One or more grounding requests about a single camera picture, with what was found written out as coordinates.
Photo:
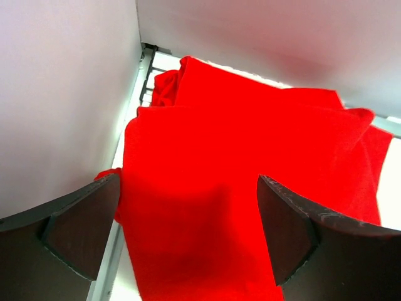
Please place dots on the folded red t shirt stack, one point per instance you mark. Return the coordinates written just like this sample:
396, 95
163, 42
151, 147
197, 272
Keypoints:
196, 83

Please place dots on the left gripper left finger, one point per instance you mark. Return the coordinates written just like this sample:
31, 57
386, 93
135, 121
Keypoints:
54, 251

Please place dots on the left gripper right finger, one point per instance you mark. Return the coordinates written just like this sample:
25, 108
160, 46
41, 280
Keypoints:
319, 254

